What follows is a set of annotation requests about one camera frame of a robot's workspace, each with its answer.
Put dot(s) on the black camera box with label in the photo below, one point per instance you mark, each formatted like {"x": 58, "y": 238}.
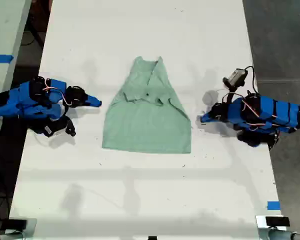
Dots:
{"x": 57, "y": 127}

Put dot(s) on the short blue tape piece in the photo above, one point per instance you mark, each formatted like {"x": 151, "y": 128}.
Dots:
{"x": 273, "y": 205}

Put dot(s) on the small black box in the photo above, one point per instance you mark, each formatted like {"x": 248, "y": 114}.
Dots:
{"x": 277, "y": 221}
{"x": 15, "y": 224}

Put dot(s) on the white side table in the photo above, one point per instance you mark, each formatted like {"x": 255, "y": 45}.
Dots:
{"x": 2, "y": 30}

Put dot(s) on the blue and black arm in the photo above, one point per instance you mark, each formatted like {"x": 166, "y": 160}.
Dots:
{"x": 265, "y": 112}
{"x": 15, "y": 100}

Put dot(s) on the grey and black camera box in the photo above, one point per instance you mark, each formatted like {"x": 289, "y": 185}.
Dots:
{"x": 236, "y": 77}

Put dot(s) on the long blue tape strip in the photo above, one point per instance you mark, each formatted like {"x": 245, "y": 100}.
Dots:
{"x": 1, "y": 58}

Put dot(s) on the black camera stalk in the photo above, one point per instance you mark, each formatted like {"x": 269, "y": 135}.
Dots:
{"x": 231, "y": 92}

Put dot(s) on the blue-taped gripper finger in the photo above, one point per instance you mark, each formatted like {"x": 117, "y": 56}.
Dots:
{"x": 91, "y": 104}
{"x": 208, "y": 115}
{"x": 210, "y": 120}
{"x": 92, "y": 99}

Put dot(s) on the pale green T-shirt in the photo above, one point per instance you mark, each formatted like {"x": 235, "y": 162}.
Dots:
{"x": 145, "y": 130}

